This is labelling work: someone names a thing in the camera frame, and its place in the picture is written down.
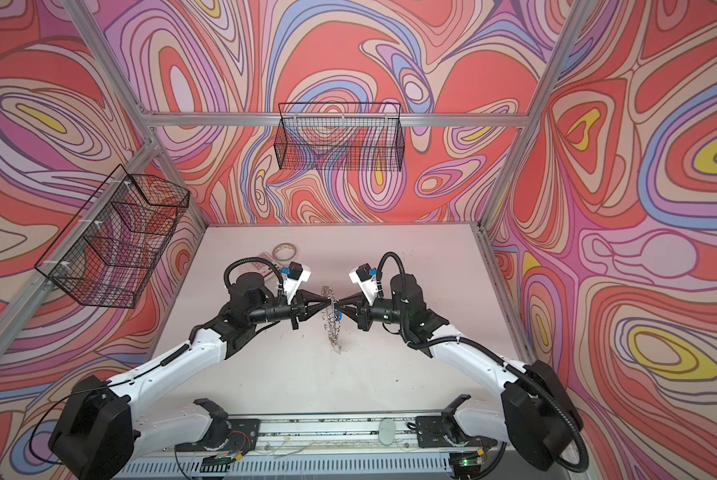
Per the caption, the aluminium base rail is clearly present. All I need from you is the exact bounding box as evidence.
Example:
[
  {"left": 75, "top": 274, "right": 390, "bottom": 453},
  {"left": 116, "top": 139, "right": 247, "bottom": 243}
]
[{"left": 112, "top": 408, "right": 538, "bottom": 479}]

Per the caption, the metal disc key ring holder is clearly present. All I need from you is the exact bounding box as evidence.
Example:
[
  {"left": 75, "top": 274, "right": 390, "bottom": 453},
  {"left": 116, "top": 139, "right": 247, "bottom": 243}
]
[{"left": 322, "top": 285, "right": 342, "bottom": 354}]

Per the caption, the black wire basket wall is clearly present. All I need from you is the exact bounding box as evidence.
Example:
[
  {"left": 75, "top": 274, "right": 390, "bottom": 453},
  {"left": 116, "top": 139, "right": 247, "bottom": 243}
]
[
  {"left": 274, "top": 100, "right": 405, "bottom": 172},
  {"left": 34, "top": 165, "right": 190, "bottom": 309}
]

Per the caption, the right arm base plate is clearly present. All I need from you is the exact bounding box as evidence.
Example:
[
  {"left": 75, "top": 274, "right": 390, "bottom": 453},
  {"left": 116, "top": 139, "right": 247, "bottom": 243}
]
[{"left": 407, "top": 415, "right": 499, "bottom": 450}]

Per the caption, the black wire basket back wall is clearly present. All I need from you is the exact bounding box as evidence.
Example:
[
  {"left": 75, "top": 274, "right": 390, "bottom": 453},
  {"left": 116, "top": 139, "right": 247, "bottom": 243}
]
[{"left": 274, "top": 100, "right": 405, "bottom": 172}]

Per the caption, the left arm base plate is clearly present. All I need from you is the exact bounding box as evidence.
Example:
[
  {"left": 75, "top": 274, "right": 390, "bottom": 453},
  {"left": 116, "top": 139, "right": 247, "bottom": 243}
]
[{"left": 174, "top": 417, "right": 262, "bottom": 453}]

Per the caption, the black wire basket left wall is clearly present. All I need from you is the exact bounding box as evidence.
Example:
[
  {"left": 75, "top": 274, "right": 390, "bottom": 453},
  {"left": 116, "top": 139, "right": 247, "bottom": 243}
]
[{"left": 34, "top": 165, "right": 190, "bottom": 309}]

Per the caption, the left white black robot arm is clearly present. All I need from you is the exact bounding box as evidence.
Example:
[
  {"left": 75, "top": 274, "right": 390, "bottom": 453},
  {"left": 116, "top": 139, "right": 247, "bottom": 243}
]
[{"left": 48, "top": 257, "right": 332, "bottom": 479}]

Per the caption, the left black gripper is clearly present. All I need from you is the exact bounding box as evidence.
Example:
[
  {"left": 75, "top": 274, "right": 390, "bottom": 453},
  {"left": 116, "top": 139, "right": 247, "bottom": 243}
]
[{"left": 245, "top": 291, "right": 332, "bottom": 334}]

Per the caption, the white oval puck on rail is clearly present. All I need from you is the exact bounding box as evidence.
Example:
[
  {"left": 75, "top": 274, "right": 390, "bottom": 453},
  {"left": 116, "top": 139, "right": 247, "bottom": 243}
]
[{"left": 377, "top": 418, "right": 396, "bottom": 446}]

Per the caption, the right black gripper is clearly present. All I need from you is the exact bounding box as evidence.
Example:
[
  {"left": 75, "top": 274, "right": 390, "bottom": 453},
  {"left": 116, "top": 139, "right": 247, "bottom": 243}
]
[{"left": 336, "top": 291, "right": 410, "bottom": 332}]

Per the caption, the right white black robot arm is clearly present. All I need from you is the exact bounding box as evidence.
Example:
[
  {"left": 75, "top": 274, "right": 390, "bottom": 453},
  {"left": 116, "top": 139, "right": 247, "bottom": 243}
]
[{"left": 336, "top": 252, "right": 590, "bottom": 473}]

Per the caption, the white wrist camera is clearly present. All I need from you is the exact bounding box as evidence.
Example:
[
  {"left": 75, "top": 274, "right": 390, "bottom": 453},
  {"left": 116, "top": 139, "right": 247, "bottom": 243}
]
[
  {"left": 348, "top": 263, "right": 379, "bottom": 305},
  {"left": 282, "top": 262, "right": 312, "bottom": 304}
]

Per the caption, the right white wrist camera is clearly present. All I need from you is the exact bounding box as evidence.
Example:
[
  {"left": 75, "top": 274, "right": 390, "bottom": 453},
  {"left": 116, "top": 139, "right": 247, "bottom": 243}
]
[{"left": 348, "top": 263, "right": 379, "bottom": 305}]

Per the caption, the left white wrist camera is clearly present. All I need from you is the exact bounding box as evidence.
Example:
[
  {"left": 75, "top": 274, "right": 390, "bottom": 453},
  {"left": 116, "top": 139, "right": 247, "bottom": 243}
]
[{"left": 282, "top": 262, "right": 312, "bottom": 304}]

